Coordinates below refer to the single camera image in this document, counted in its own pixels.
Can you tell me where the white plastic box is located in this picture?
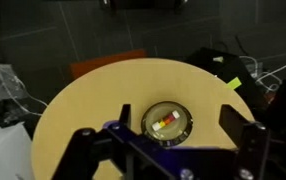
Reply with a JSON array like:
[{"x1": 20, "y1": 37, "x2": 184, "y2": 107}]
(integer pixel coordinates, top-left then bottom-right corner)
[{"x1": 0, "y1": 121, "x2": 36, "y2": 180}]

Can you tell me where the white cable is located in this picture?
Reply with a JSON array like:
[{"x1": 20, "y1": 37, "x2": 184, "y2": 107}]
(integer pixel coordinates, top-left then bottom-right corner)
[{"x1": 238, "y1": 49, "x2": 286, "y2": 95}]

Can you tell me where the bright green tag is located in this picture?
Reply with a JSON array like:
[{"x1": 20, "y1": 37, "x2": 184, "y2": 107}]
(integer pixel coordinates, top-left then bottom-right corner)
[{"x1": 225, "y1": 76, "x2": 243, "y2": 90}]

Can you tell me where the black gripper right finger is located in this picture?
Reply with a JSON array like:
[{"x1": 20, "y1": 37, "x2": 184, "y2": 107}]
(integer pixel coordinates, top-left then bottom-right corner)
[{"x1": 218, "y1": 103, "x2": 286, "y2": 180}]

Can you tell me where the thin white cord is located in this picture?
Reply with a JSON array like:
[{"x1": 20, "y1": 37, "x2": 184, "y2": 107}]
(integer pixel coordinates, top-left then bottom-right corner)
[{"x1": 0, "y1": 35, "x2": 49, "y2": 118}]

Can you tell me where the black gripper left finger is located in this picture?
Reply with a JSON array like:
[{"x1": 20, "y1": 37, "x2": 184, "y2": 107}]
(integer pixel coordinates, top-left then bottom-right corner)
[{"x1": 51, "y1": 103, "x2": 141, "y2": 180}]

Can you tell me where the black bag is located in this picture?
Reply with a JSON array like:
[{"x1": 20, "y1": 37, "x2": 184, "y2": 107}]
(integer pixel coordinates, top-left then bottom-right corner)
[{"x1": 186, "y1": 47, "x2": 268, "y2": 108}]

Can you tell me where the bowl with black patterned rim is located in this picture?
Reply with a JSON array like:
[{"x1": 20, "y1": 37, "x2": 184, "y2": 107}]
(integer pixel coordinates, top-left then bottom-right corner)
[{"x1": 140, "y1": 100, "x2": 194, "y2": 148}]

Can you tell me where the glue stick with white cap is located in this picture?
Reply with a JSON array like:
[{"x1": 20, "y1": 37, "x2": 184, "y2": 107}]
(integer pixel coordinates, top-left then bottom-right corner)
[{"x1": 151, "y1": 110, "x2": 181, "y2": 132}]

